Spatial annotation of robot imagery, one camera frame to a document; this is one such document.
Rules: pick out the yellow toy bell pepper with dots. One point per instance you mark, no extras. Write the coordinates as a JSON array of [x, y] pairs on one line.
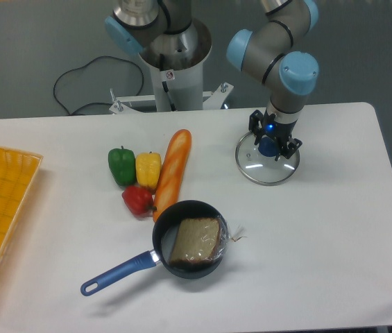
[[148, 167]]

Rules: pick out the black pan blue handle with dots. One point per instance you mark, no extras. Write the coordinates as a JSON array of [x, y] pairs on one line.
[[163, 235]]

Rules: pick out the wrapped bread slice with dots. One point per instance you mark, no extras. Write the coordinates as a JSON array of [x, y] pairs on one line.
[[201, 242]]

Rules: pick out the red toy bell pepper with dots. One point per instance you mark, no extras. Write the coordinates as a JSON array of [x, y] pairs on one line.
[[138, 200]]

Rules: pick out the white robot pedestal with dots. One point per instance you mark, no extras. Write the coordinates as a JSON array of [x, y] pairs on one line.
[[175, 62]]

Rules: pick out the glass pot lid blue knob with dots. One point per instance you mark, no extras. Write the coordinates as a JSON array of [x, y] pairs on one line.
[[261, 169]]

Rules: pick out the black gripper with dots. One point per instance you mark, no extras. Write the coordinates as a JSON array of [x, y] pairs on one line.
[[273, 134]]

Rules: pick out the green toy bell pepper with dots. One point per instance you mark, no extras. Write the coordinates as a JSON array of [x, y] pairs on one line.
[[121, 162]]

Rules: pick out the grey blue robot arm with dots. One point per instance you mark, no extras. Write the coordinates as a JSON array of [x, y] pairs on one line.
[[266, 55]]

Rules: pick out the toy baguette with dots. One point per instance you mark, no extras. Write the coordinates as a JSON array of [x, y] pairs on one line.
[[172, 172]]

